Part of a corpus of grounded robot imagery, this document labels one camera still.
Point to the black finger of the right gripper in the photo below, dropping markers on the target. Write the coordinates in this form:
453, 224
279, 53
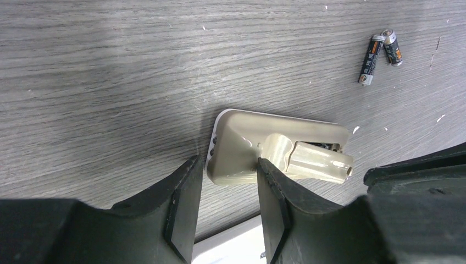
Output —
441, 174

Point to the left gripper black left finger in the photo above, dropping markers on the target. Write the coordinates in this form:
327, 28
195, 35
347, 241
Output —
157, 225

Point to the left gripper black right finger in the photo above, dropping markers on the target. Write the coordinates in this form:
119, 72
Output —
300, 226

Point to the beige battery cover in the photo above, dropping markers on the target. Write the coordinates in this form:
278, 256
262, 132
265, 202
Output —
301, 160

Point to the white remote control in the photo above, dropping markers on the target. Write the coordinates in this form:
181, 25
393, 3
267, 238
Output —
242, 243

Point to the black battery with white end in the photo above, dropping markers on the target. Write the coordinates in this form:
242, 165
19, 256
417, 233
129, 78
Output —
391, 47

